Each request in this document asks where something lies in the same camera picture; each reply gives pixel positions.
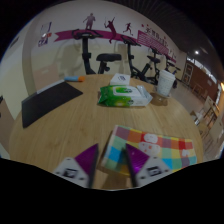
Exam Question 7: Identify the small white box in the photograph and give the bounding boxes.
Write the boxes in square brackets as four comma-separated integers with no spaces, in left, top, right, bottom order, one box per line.
[109,73,132,87]

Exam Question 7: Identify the group of wooden chairs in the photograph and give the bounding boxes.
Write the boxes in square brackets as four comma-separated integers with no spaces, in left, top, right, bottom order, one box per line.
[189,83,224,158]

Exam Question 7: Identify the colourful checkered towel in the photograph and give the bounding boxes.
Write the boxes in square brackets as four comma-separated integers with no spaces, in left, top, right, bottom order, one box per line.
[99,124,198,177]

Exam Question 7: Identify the black tablet with cover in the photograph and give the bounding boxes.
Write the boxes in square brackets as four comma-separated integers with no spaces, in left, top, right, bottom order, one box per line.
[21,79,84,129]

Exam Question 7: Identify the wall poster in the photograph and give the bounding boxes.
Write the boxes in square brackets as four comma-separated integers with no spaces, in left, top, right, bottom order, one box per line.
[37,22,53,48]

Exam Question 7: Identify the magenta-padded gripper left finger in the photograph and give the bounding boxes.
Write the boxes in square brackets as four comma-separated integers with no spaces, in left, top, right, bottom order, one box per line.
[53,143,100,188]

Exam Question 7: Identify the black upright exercise bike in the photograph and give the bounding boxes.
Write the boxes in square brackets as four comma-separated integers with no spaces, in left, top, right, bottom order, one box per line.
[71,28,123,76]

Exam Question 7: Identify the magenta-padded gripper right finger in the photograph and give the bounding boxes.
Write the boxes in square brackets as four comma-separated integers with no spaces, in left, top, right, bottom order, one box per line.
[125,143,174,187]

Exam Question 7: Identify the white paper cup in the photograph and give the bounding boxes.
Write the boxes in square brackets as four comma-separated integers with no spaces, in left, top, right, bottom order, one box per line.
[156,69,177,98]

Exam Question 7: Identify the blue orange marker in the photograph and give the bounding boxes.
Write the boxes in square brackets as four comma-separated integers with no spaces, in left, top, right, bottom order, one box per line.
[63,75,87,83]

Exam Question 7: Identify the black spin bike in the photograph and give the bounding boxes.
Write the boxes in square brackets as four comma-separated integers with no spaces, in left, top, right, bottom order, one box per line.
[164,54,183,89]
[146,46,169,84]
[120,34,161,84]

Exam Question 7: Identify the green white wet wipes pack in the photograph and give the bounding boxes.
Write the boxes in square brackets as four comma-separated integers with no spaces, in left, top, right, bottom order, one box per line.
[97,84,154,108]

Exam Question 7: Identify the wooden chair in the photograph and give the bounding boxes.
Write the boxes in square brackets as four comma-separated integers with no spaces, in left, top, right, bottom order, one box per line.
[0,96,16,154]
[33,64,61,91]

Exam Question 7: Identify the dark wall sign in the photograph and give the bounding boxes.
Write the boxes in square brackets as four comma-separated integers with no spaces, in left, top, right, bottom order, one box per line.
[9,36,20,48]

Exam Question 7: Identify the brown tape roll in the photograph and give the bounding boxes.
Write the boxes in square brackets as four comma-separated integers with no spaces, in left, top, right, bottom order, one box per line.
[149,89,172,107]

